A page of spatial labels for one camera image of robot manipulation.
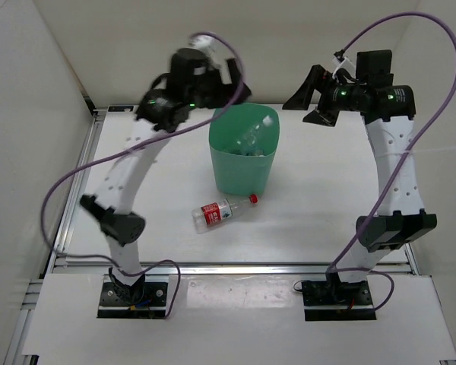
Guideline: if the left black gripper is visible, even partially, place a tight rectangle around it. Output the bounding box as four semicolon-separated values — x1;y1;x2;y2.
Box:
182;56;249;110

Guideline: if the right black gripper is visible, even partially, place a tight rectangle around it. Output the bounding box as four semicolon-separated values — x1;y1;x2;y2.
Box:
280;65;365;127

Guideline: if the clear unlabelled plastic bottle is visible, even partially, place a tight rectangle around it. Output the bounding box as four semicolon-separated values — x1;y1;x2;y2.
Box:
236;116;274;155

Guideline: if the red label plastic bottle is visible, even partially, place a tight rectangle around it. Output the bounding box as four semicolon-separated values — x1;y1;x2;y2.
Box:
192;194;258;233

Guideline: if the blue label water bottle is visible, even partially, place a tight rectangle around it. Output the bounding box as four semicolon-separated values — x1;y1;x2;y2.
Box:
246;149;266;157

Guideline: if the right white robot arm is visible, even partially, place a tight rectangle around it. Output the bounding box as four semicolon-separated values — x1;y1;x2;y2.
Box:
283;49;437;304

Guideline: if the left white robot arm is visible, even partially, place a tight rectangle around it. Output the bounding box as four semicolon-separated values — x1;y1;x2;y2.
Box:
80;48;252;304

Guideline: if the green plastic bin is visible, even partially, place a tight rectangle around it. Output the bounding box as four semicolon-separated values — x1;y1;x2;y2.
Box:
208;103;280;195

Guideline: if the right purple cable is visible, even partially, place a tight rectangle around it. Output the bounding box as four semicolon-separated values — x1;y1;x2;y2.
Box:
326;11;456;319

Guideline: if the purple cable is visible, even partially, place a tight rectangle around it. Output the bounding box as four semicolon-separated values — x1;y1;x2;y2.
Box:
40;31;248;319
326;11;456;319

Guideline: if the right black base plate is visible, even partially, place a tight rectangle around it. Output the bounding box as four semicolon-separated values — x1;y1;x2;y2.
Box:
293;275;376;322

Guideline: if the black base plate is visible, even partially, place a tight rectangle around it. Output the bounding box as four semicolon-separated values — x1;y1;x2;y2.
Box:
293;275;376;322
97;276;169;319

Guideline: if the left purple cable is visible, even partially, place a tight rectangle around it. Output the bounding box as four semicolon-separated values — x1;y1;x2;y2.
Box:
40;31;248;319

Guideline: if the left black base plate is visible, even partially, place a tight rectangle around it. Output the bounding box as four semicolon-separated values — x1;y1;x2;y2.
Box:
97;276;169;319

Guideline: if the aluminium rail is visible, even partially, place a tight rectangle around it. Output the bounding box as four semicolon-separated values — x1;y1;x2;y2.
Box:
52;262;412;275

